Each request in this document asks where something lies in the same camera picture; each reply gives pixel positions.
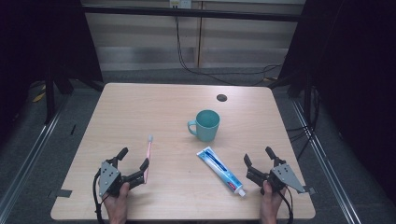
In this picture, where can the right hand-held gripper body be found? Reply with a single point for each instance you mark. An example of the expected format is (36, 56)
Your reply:
(286, 177)

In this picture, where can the dark round table grommet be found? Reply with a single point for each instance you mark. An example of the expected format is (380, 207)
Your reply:
(221, 97)

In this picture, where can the yellow floor tape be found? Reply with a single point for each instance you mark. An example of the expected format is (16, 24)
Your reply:
(39, 97)

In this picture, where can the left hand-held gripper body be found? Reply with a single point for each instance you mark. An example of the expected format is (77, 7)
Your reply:
(109, 179)

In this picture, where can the person's right hand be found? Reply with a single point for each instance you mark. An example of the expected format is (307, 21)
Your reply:
(270, 203)

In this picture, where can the grey tape strip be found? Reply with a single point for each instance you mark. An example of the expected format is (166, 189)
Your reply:
(60, 193)
(310, 190)

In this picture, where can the black curtain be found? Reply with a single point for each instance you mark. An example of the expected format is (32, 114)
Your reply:
(37, 40)
(358, 77)

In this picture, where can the black horizontal bar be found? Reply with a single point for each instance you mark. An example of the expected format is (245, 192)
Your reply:
(186, 13)

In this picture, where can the pink toothbrush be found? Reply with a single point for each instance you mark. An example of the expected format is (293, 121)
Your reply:
(149, 152)

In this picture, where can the black metal stand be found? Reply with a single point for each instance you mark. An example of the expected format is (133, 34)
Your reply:
(308, 99)
(49, 96)

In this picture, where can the metal floor rail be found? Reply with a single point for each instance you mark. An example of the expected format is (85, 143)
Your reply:
(28, 161)
(330, 174)

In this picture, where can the teal mug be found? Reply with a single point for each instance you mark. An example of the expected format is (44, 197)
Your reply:
(207, 129)

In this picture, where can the person's left hand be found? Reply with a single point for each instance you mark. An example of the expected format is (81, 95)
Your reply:
(116, 205)

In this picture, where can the blue white toothpaste tube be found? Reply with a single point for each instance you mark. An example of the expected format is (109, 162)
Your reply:
(219, 169)

